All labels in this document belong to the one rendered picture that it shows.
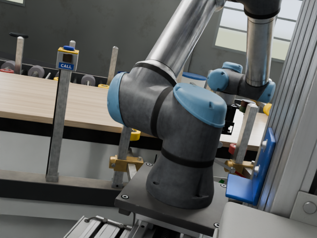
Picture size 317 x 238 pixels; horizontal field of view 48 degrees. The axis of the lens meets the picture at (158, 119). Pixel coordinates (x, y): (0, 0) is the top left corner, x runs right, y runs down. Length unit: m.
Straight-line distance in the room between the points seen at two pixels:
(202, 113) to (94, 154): 1.04
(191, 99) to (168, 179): 0.17
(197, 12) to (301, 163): 0.60
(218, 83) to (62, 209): 0.83
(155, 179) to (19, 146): 1.01
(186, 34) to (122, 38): 5.94
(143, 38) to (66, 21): 1.55
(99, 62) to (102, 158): 5.37
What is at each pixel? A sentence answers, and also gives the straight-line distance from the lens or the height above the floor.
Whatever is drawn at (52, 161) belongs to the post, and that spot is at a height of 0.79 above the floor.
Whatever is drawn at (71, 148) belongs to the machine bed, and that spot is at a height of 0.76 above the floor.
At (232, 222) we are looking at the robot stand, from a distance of 0.34.
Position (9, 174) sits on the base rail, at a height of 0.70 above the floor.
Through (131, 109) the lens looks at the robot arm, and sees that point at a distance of 0.75.
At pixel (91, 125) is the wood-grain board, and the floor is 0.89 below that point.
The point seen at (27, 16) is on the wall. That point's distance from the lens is 7.66.
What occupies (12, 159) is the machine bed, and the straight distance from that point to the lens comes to 1.72.
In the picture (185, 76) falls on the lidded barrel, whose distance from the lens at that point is 5.97.
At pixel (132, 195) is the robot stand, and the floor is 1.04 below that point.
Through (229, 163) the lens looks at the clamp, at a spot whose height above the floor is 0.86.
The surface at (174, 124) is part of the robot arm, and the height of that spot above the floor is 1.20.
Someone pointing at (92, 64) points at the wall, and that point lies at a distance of 7.03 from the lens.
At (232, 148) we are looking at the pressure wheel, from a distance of 1.66.
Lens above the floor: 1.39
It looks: 16 degrees down
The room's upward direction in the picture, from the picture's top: 12 degrees clockwise
